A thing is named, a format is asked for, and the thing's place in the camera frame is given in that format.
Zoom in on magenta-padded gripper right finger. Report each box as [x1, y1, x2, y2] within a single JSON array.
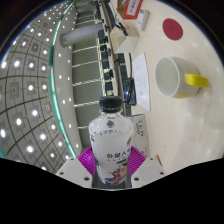
[[129, 146, 167, 188]]

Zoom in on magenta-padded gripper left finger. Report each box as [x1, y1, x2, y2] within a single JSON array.
[[55, 146, 96, 188]]

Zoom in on white labelled black-capped drink bottle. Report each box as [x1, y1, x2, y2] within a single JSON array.
[[87, 95, 135, 186]]

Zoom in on black desk telephone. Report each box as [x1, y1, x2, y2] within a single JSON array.
[[122, 77, 137, 107]]

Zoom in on white printed paper sheet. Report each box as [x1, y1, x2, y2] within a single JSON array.
[[131, 52, 152, 112]]

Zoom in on recessed round ceiling lights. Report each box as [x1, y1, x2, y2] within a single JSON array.
[[0, 6, 83, 171]]

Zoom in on row of black office chairs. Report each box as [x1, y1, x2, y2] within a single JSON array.
[[94, 3, 129, 116]]

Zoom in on small open beige cardboard box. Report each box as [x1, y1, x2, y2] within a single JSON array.
[[109, 21, 140, 54]]

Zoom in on flat round red coaster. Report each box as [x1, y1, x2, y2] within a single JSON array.
[[162, 17, 184, 42]]

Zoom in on red-edged open cardboard box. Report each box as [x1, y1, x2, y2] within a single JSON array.
[[122, 0, 144, 20]]

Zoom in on white mug with yellow handle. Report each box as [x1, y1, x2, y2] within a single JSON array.
[[154, 55, 211, 100]]

